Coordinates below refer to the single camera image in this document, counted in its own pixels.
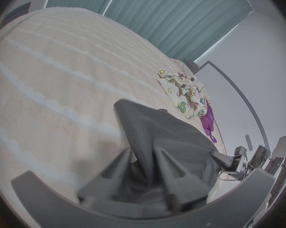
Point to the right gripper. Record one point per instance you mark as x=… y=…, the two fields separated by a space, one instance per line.
x=235 y=168

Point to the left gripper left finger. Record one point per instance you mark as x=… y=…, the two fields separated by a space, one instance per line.
x=102 y=186

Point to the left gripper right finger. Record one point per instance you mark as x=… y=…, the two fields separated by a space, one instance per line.
x=185 y=189

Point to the black T-shirt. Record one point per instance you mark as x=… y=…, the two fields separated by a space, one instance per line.
x=169 y=136

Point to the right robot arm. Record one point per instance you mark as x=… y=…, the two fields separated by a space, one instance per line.
x=259 y=155

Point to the bed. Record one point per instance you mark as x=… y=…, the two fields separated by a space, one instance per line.
x=62 y=68

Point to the purple satin garment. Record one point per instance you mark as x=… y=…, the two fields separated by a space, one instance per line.
x=208 y=122

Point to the white printed pyjama top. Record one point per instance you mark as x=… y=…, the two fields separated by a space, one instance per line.
x=181 y=91

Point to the grey bedside table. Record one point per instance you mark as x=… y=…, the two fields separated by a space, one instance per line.
x=192 y=65

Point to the cream pillow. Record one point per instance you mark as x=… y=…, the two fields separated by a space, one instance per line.
x=182 y=65

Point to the black chest of drawers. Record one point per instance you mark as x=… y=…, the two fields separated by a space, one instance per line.
x=17 y=9

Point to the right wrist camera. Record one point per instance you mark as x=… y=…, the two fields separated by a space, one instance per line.
x=240 y=152

